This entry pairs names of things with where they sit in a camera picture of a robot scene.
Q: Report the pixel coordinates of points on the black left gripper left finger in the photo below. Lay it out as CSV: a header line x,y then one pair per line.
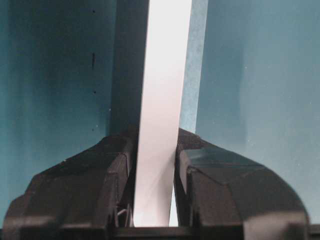
x,y
85,197

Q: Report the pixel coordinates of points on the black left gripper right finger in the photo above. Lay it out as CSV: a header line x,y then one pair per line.
x,y
215,187

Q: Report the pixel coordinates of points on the white wooden board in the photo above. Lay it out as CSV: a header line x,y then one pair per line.
x,y
163,79

